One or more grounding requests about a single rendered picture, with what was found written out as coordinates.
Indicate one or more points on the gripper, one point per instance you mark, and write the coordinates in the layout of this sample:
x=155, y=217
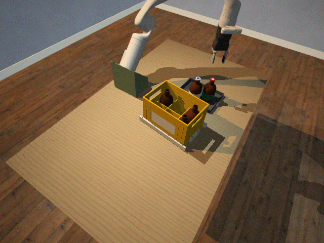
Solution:
x=226, y=27

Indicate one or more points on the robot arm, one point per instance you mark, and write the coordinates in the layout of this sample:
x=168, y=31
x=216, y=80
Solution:
x=146, y=22

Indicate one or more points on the yellow crate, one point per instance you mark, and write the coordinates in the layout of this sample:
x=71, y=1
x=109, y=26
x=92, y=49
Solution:
x=167, y=118

